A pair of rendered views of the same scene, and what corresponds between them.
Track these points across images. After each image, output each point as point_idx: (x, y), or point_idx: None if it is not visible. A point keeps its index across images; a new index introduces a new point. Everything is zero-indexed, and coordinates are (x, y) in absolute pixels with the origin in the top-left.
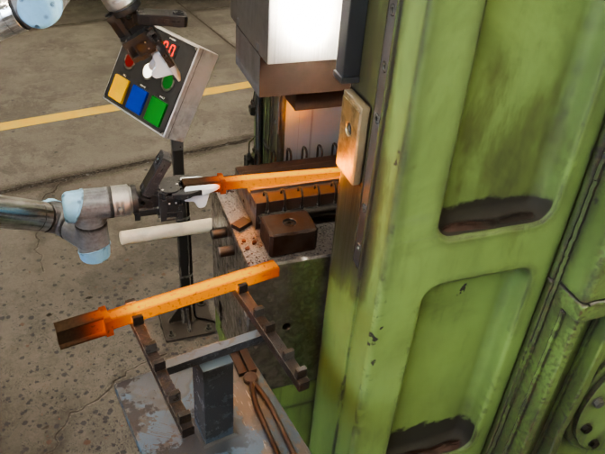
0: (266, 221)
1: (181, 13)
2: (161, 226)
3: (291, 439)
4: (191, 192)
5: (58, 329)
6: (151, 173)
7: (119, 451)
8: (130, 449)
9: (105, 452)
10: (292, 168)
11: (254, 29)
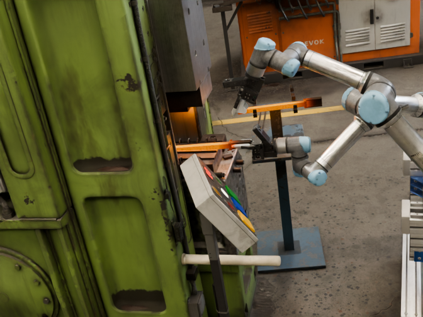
0: (221, 138)
1: (226, 78)
2: (250, 256)
3: (255, 136)
4: (248, 138)
5: (320, 97)
6: (264, 133)
7: (316, 315)
8: (310, 314)
9: (324, 316)
10: (186, 156)
11: (206, 65)
